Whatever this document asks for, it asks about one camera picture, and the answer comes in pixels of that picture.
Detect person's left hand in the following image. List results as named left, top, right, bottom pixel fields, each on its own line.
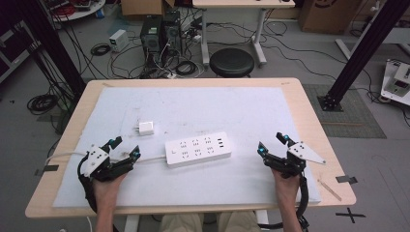
left=93, top=172, right=129, bottom=208

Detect black metal post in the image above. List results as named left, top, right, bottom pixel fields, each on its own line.
left=14, top=0, right=87, bottom=98
left=316, top=0, right=410, bottom=112

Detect white power supply box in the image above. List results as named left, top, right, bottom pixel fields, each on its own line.
left=108, top=29, right=131, bottom=53

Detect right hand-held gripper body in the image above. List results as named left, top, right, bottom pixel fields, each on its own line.
left=264, top=140, right=327, bottom=180

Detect white desk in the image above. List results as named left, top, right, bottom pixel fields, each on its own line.
left=191, top=0, right=296, bottom=68

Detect thin wooden stick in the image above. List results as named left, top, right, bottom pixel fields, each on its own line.
left=316, top=178, right=343, bottom=202

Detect black computer tower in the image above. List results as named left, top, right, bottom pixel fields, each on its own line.
left=161, top=10, right=184, bottom=56
left=139, top=14, right=164, bottom=63

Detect person's right hand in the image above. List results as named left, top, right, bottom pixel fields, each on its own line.
left=272, top=168, right=302, bottom=204

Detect white foam mat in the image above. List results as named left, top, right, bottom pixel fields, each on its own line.
left=52, top=86, right=322, bottom=209

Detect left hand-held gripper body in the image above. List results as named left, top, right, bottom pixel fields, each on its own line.
left=82, top=143, right=134, bottom=183

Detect round white table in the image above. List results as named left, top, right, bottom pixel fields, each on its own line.
left=41, top=0, right=107, bottom=23

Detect white table leg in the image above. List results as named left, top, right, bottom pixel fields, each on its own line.
left=123, top=215, right=140, bottom=232
left=255, top=210, right=271, bottom=232

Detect black tape strip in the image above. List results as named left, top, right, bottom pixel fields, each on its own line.
left=34, top=164, right=60, bottom=177
left=335, top=175, right=359, bottom=186

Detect white device on floor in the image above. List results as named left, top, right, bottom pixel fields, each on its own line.
left=380, top=59, right=410, bottom=107

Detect white power strip cable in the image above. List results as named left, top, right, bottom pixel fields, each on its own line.
left=44, top=151, right=167, bottom=166

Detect small cardboard box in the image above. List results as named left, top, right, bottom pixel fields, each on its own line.
left=120, top=0, right=176, bottom=17

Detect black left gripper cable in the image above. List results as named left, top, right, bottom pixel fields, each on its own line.
left=76, top=154, right=99, bottom=215

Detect large cardboard box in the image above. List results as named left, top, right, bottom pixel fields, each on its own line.
left=297, top=0, right=363, bottom=35

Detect wooden table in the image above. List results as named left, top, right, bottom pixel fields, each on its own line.
left=24, top=76, right=358, bottom=220

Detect grey floor mat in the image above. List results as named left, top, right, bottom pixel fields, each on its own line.
left=303, top=83, right=388, bottom=140

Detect white power strip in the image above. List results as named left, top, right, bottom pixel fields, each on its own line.
left=164, top=130, right=233, bottom=168

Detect person's legs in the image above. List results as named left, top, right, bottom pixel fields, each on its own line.
left=159, top=210, right=263, bottom=232

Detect coiled black cable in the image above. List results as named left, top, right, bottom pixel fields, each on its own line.
left=174, top=60, right=198, bottom=77
left=26, top=93, right=60, bottom=116
left=90, top=43, right=112, bottom=57

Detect white charger plug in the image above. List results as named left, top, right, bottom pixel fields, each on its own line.
left=133, top=121, right=156, bottom=136

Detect black round stool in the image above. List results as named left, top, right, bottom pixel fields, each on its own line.
left=209, top=47, right=255, bottom=78

